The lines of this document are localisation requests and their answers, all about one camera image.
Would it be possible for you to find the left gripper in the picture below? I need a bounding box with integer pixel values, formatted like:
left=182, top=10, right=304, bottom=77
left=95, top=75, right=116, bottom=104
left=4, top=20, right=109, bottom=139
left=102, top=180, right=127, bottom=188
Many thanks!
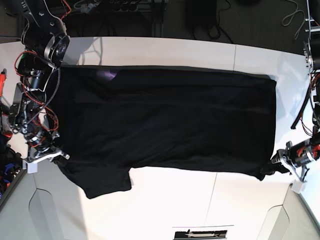
left=260, top=139, right=320, bottom=183

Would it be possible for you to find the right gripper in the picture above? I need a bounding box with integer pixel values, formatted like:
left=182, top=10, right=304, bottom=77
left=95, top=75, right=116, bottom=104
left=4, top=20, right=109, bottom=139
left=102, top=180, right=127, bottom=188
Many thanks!
left=23, top=131, right=70, bottom=164

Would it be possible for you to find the black t-shirt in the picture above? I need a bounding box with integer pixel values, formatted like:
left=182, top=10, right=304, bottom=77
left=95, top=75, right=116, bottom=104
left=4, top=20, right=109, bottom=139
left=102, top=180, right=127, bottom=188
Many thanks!
left=47, top=67, right=276, bottom=199

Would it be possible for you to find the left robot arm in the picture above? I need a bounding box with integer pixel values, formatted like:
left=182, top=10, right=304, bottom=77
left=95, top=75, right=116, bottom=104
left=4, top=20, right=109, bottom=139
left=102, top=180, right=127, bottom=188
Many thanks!
left=260, top=0, right=320, bottom=183

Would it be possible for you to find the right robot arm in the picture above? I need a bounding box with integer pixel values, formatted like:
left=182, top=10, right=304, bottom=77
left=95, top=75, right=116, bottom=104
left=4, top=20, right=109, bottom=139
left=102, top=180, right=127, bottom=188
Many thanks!
left=5, top=0, right=70, bottom=164

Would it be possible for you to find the grey bin with clutter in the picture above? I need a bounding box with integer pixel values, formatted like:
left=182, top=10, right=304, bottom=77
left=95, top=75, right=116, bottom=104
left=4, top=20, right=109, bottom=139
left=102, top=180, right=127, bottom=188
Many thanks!
left=0, top=144, right=26, bottom=209

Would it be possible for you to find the orange black clamp tool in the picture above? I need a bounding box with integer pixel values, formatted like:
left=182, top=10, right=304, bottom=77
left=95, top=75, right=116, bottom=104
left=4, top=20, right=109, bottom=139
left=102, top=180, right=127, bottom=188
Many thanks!
left=0, top=68, right=13, bottom=141

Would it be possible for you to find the grey partition panel right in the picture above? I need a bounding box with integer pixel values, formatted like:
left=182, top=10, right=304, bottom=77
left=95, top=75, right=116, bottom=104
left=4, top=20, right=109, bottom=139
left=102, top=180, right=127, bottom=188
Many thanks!
left=257, top=187, right=320, bottom=240

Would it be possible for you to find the printed label card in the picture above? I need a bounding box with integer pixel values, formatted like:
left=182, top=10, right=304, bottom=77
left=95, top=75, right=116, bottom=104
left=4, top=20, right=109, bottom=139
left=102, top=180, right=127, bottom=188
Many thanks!
left=172, top=225, right=234, bottom=240

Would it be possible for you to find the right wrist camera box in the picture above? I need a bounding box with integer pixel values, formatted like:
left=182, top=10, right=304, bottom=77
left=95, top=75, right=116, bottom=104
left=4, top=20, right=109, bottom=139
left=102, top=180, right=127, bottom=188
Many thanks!
left=22, top=160, right=38, bottom=174

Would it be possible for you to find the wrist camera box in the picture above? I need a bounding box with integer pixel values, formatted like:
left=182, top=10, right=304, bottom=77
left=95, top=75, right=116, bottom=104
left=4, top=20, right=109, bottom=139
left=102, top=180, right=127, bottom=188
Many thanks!
left=22, top=160, right=38, bottom=174
left=291, top=180, right=306, bottom=194

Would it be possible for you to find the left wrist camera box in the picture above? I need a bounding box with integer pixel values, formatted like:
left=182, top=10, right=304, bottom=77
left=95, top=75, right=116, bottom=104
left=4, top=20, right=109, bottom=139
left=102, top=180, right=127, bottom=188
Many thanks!
left=291, top=180, right=306, bottom=194

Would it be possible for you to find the grey looped cable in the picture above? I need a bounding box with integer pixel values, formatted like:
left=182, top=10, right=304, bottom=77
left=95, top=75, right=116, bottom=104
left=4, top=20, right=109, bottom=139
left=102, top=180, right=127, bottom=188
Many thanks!
left=282, top=0, right=312, bottom=40

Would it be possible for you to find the black aluminium frame post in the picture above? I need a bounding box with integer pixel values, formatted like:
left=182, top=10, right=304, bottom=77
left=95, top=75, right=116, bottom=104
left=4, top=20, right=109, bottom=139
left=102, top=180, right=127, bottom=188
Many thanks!
left=150, top=0, right=168, bottom=38

